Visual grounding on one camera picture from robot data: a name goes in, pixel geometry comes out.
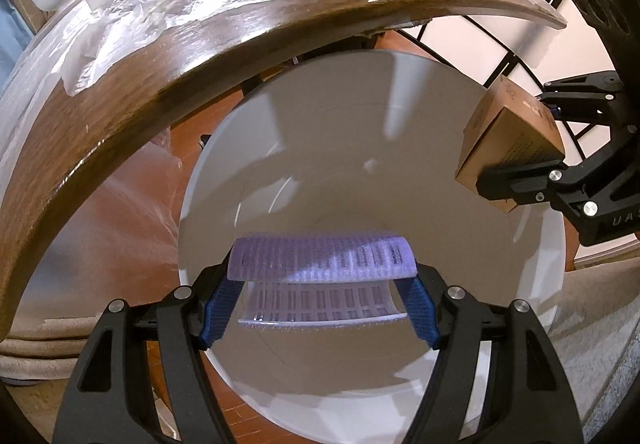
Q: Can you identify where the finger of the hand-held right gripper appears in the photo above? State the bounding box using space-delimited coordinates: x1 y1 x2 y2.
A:
477 124 640 247
537 71 623 125

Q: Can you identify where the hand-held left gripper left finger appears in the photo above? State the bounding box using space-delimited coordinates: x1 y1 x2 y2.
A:
52 261 246 444

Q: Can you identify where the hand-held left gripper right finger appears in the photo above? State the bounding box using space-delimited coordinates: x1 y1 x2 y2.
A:
395 264 583 444

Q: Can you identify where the small brown cardboard box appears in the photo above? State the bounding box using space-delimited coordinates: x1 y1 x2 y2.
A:
454 76 567 215

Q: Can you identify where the purple bristle sheet white backing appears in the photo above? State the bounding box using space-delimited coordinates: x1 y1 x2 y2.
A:
227 230 418 327

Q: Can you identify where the grey carpet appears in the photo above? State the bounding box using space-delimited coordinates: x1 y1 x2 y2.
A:
545 254 640 444

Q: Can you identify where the beige curtain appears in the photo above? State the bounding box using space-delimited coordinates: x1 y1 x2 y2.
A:
0 319 96 385

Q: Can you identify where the brown wooden table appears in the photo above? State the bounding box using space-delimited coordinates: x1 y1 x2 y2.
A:
0 0 568 345

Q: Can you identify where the clear plastic table cover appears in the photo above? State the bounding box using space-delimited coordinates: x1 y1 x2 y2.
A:
0 0 543 165

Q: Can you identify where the blue curtain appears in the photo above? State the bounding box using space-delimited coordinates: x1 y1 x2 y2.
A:
0 0 32 75

